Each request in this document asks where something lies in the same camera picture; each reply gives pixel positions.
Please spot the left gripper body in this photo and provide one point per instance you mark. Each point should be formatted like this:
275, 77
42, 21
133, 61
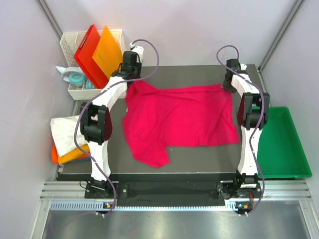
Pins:
137, 69

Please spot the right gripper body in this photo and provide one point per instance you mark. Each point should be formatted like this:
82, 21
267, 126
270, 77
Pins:
227, 86

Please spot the magenta t shirt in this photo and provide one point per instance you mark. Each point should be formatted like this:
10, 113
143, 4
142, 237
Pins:
179, 117

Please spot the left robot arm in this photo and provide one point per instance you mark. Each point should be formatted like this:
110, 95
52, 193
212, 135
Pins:
96, 124

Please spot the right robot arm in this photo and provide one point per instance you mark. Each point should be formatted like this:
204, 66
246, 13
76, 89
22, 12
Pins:
252, 116

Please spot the orange plastic folder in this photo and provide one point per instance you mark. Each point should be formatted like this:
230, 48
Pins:
109, 51

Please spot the red plastic folder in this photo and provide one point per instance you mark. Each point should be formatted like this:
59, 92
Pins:
84, 58

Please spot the teal white headphones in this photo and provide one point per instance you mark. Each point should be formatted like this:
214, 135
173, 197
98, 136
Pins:
75, 76

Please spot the white plastic organizer basket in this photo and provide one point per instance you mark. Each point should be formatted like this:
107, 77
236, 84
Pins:
69, 43

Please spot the white folded t shirt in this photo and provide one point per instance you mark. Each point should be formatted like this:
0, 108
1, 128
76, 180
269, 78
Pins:
62, 130

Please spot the blue folded t shirt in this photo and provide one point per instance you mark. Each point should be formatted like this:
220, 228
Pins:
82, 159

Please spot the orange folded t shirt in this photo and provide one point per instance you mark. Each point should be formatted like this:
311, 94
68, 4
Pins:
73, 155

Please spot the green plastic tray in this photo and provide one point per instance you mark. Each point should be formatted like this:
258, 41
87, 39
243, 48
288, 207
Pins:
280, 152

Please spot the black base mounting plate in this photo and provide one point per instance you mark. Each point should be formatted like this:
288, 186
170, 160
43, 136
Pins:
175, 189

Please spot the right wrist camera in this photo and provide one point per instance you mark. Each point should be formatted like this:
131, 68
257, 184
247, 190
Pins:
243, 67

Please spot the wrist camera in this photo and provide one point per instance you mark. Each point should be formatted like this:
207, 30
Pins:
243, 67
139, 50

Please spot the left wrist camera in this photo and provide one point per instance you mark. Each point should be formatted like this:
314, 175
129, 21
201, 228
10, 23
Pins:
139, 50

